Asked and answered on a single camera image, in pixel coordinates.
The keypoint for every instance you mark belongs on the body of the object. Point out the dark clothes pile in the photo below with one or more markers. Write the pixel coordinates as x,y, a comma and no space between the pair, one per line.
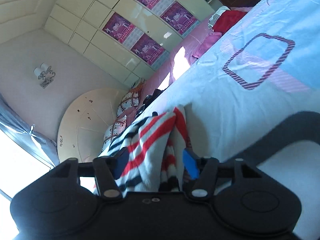
151,100

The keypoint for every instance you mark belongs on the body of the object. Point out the red cloth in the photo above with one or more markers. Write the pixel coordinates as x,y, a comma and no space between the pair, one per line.
228,21

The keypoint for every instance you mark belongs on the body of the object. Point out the window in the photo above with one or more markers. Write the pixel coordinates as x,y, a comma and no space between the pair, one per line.
17,165

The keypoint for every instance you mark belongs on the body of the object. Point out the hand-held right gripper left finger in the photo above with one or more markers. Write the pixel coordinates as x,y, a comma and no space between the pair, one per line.
122,163

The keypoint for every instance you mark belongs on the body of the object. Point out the cream panelled wardrobe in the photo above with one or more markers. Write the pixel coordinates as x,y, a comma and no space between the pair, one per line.
100,30

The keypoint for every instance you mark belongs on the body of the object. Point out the ornate metal wall lamp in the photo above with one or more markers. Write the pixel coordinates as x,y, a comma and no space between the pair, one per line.
45,76

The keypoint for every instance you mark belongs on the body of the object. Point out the patterned white pillow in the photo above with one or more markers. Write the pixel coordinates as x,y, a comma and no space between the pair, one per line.
113,132
128,102

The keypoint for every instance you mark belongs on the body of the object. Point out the grey blue curtain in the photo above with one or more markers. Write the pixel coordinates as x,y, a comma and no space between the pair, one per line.
27,135

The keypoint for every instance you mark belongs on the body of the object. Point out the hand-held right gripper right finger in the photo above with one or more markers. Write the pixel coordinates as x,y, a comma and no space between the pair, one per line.
190,165

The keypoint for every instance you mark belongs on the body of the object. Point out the red black striped white sock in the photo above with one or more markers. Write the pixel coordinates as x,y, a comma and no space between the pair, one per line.
175,155
145,145

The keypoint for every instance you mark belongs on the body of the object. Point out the navy white striped cloth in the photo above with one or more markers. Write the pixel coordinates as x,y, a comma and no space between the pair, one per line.
215,17

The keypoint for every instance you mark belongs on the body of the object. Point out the round cream headboard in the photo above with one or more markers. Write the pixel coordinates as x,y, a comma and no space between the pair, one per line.
85,122

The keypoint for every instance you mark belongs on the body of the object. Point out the light blue printed bed sheet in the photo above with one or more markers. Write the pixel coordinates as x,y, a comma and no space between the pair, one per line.
225,100

